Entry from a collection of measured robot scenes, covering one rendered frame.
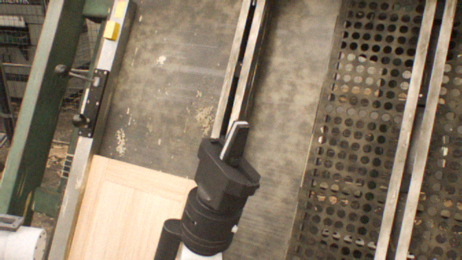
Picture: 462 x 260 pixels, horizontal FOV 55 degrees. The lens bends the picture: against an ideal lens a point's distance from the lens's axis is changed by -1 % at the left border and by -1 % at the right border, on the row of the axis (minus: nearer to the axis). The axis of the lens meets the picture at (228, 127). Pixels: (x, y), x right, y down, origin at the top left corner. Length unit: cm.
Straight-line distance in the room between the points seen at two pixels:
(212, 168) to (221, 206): 6
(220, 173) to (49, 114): 97
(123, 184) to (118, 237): 14
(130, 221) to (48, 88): 52
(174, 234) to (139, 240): 53
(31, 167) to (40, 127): 13
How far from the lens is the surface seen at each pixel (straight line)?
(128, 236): 126
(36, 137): 151
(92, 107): 133
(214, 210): 67
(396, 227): 101
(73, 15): 155
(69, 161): 138
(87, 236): 133
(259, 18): 112
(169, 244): 73
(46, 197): 152
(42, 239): 84
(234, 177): 62
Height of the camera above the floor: 189
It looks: 24 degrees down
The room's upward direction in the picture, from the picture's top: straight up
